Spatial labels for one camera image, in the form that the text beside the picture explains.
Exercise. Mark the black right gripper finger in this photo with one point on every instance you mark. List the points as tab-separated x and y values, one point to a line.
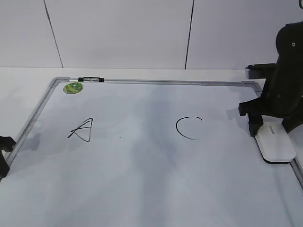
290	124
255	122

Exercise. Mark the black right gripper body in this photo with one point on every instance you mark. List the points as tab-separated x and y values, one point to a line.
282	93

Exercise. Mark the white whiteboard eraser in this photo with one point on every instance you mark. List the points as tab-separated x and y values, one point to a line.
274	143

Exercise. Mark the green round magnet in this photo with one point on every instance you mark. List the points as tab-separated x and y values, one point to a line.
73	88

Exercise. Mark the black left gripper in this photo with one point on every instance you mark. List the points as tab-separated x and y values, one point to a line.
7	145

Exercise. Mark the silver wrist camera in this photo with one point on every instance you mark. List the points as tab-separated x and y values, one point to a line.
260	71

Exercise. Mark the white board with aluminium frame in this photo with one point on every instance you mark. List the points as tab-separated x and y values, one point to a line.
146	154

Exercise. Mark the black and clear frame clip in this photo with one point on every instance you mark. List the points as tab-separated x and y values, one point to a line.
91	79

